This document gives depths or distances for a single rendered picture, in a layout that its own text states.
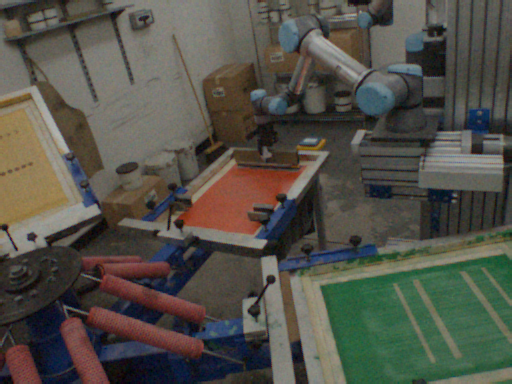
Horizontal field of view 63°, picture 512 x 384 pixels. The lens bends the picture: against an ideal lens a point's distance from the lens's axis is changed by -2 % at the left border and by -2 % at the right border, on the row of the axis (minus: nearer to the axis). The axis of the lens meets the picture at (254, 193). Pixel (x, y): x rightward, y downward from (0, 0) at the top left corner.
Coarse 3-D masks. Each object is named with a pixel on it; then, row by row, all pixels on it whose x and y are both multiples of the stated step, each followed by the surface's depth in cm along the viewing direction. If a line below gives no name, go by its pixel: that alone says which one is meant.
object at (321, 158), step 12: (228, 156) 233; (300, 156) 219; (312, 156) 216; (324, 156) 211; (216, 168) 224; (312, 168) 202; (204, 180) 215; (312, 180) 196; (192, 192) 207; (300, 192) 184
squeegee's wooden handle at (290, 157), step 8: (240, 152) 221; (248, 152) 218; (256, 152) 216; (272, 152) 212; (280, 152) 210; (288, 152) 208; (296, 152) 206; (240, 160) 223; (248, 160) 221; (256, 160) 219; (272, 160) 214; (280, 160) 212; (288, 160) 210; (296, 160) 208
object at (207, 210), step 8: (232, 168) 226; (240, 168) 224; (248, 168) 222; (224, 176) 219; (216, 184) 213; (208, 192) 207; (200, 200) 201; (208, 200) 200; (216, 200) 199; (224, 200) 197; (232, 200) 196; (192, 208) 196; (200, 208) 195; (208, 208) 193; (216, 208) 192; (224, 208) 191; (184, 216) 191; (192, 216) 190; (200, 216) 188; (208, 216) 187; (216, 216) 186; (184, 224) 185; (192, 224) 184; (200, 224) 183; (208, 224) 181
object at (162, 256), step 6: (168, 246) 156; (174, 246) 156; (180, 246) 156; (186, 246) 159; (162, 252) 154; (168, 252) 153; (174, 252) 153; (156, 258) 151; (162, 258) 150; (168, 258) 151; (174, 258) 154; (174, 264) 154
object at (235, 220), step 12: (288, 180) 203; (276, 192) 195; (240, 204) 191; (252, 204) 190; (276, 204) 186; (228, 216) 184; (240, 216) 183; (216, 228) 178; (228, 228) 176; (240, 228) 174; (252, 228) 173
